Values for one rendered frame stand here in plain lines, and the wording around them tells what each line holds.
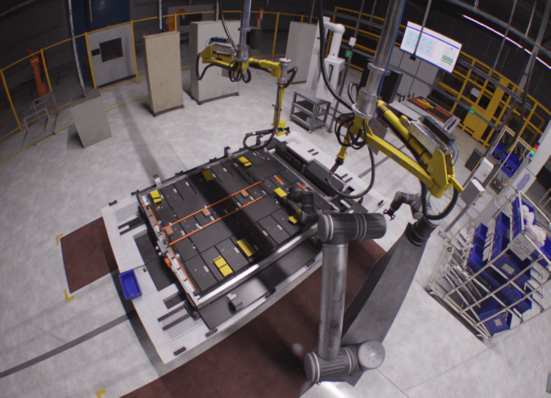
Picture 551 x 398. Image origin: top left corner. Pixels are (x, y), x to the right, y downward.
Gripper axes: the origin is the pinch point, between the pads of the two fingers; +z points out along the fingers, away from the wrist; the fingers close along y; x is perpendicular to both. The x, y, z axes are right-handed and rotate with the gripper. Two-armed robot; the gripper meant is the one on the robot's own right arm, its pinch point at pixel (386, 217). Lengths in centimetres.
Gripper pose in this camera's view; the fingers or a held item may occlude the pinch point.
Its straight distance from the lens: 270.1
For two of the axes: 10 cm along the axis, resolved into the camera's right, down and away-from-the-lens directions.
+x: 6.5, -4.8, 5.8
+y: 7.5, 5.3, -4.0
